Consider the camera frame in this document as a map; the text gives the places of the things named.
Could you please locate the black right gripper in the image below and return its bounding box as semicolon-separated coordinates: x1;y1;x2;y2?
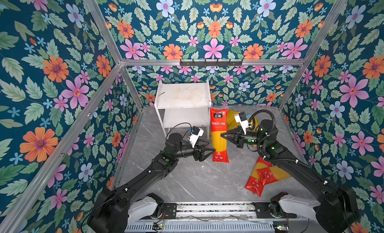
221;127;268;151

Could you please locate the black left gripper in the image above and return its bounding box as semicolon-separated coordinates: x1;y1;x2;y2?
173;137;216;162

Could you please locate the red spaghetti bag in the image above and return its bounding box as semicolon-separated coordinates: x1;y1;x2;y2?
257;166;291;185
210;108;229;163
245;158;272;197

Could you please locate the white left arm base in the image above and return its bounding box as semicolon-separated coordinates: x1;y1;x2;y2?
128;193;164;225

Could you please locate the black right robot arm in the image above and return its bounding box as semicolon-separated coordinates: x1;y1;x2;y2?
221;109;360;233

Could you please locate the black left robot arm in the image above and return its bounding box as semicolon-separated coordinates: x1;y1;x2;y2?
88;133;216;233

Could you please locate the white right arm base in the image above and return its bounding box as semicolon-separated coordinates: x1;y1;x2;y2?
270;192;320;221

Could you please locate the yellow pasta pack left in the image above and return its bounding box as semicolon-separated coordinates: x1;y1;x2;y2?
227;109;239;130

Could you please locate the yellow pasta pack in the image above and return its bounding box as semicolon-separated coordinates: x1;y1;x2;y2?
250;116;259;132
227;109;239;130

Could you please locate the yellow pasta pack right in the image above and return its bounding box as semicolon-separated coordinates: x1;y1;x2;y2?
250;116;259;132

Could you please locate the white two-tier shelf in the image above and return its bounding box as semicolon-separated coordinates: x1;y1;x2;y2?
154;81;212;136

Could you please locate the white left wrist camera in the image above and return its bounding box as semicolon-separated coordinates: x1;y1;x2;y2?
189;127;204;148

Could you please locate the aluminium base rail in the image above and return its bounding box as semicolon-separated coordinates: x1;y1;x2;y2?
125;202;290;233

